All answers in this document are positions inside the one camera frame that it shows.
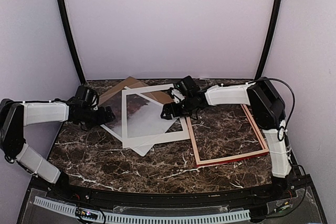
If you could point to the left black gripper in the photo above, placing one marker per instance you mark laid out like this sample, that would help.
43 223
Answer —
103 119

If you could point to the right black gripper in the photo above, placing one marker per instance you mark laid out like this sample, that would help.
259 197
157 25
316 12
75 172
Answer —
166 108

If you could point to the clear plastic sheet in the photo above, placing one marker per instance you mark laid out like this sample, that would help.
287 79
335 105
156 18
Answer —
144 116

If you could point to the white photo mat board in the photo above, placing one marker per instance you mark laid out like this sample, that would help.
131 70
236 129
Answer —
152 139

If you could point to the red wooden picture frame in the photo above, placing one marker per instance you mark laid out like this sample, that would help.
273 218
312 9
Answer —
261 140

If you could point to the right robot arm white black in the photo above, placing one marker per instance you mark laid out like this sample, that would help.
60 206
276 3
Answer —
266 103

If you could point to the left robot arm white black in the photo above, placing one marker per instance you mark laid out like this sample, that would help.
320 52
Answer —
15 115

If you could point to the brown cardboard backing board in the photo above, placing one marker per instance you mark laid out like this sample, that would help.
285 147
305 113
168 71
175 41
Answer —
132 82

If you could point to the small circuit board with led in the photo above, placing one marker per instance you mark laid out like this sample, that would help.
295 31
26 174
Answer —
82 213

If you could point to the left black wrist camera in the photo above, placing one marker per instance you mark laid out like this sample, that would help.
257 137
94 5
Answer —
85 96

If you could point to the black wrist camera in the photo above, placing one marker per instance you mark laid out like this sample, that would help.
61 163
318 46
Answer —
85 96
187 86

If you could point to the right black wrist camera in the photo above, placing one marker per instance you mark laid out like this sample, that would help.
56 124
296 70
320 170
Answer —
187 86

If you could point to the black front mounting rail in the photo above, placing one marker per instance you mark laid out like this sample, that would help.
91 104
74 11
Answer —
255 197

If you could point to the white slotted cable duct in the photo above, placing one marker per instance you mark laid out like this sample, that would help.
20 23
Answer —
68 210

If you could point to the black left corner post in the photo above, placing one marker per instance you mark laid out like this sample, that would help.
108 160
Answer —
70 40

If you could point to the black corner post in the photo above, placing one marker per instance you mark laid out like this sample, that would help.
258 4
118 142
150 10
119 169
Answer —
70 40
269 37

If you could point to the black right corner post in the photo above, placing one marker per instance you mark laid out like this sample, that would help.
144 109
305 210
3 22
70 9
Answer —
269 37

